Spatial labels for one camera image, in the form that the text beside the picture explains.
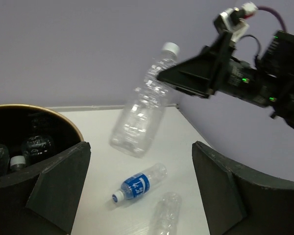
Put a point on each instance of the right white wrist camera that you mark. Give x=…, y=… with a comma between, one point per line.
x=233, y=20

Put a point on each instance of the clear bottle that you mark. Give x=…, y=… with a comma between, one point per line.
x=140, y=118
x=166, y=215
x=15, y=163
x=39, y=144

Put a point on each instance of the blue label plastic bottle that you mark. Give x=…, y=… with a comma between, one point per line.
x=140, y=183

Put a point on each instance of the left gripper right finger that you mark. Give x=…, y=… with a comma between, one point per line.
x=239, y=200

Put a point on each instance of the orange cylindrical bin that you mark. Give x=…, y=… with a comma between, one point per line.
x=15, y=125

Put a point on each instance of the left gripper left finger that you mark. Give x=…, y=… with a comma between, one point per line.
x=43, y=198

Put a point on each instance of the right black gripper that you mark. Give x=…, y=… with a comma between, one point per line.
x=269, y=83

